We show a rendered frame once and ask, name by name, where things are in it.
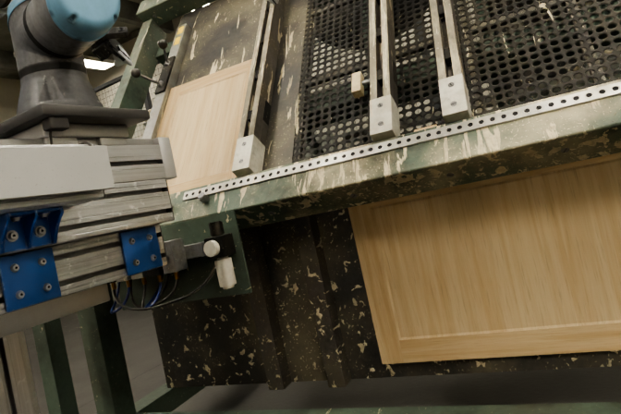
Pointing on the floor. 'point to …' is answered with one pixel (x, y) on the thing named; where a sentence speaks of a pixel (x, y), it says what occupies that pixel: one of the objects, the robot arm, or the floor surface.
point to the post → (54, 368)
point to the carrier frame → (290, 334)
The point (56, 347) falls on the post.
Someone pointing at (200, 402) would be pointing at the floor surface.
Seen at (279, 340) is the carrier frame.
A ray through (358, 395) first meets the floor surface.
